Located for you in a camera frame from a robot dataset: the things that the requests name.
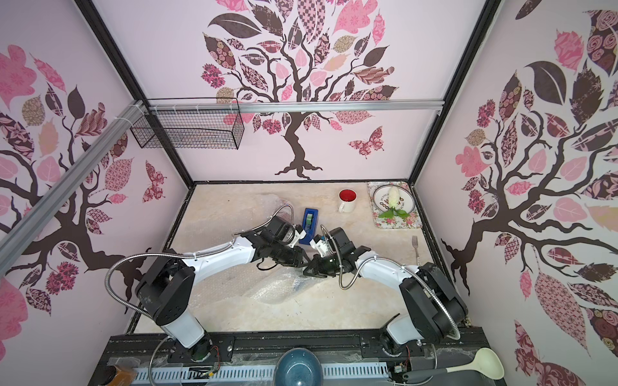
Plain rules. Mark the floral placemat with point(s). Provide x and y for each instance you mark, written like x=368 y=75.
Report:
x=412 y=222

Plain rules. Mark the left aluminium frame bar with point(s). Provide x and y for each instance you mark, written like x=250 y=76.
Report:
x=19 y=238

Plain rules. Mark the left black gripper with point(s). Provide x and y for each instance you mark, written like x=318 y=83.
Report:
x=297 y=260

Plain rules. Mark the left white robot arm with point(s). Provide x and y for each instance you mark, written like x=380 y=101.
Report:
x=167 y=286

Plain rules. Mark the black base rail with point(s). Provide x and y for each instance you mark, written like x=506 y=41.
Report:
x=146 y=352

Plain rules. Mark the rear aluminium frame bar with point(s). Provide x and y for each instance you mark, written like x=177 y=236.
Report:
x=299 y=107

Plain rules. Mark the left metal flex conduit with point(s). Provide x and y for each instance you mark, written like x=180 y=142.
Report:
x=123 y=277

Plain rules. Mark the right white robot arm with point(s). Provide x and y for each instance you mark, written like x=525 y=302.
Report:
x=434 y=308

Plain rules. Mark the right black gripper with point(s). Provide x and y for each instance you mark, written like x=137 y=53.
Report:
x=331 y=261

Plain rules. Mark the cream ladle grey handle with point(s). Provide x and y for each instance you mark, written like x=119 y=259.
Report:
x=486 y=362

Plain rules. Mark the white green toy vegetable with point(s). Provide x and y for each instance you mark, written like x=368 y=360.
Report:
x=394 y=202

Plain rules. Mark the lavender mug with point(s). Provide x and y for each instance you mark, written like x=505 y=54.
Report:
x=301 y=283

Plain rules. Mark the white decorated plate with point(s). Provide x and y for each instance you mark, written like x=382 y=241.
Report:
x=375 y=201

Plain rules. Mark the metal fork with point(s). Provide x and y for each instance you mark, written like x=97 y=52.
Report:
x=415 y=245

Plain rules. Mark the white slotted cable duct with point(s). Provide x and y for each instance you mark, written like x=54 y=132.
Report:
x=264 y=374

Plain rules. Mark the black wire basket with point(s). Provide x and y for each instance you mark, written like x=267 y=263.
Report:
x=212 y=123

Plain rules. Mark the white mug red interior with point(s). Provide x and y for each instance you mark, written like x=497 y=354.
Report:
x=348 y=200

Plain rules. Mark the blue ceramic bowl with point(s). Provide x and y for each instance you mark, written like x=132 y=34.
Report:
x=298 y=367

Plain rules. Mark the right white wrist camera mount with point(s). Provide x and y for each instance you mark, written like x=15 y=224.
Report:
x=320 y=245

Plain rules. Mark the aluminium frame bar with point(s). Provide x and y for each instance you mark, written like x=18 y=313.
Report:
x=19 y=238
x=299 y=107

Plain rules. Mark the brown jar black lid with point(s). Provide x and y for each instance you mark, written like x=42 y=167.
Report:
x=117 y=376

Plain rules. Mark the blue tape dispenser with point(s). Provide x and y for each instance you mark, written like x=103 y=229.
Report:
x=310 y=225

